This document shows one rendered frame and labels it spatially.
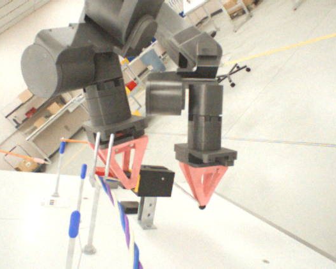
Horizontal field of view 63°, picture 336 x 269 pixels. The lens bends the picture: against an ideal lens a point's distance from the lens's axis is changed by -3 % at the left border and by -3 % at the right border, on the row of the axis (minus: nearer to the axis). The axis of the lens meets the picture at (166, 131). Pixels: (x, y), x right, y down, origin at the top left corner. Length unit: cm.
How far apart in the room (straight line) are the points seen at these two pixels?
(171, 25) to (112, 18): 21
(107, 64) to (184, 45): 17
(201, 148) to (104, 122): 16
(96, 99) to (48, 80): 8
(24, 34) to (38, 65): 847
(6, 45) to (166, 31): 825
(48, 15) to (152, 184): 869
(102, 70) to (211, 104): 18
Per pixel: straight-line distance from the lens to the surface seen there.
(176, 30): 52
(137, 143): 38
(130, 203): 51
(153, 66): 736
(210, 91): 45
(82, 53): 33
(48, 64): 31
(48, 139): 851
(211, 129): 45
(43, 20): 895
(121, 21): 33
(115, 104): 37
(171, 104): 44
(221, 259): 40
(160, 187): 43
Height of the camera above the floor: 130
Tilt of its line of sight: 20 degrees down
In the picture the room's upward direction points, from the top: 39 degrees counter-clockwise
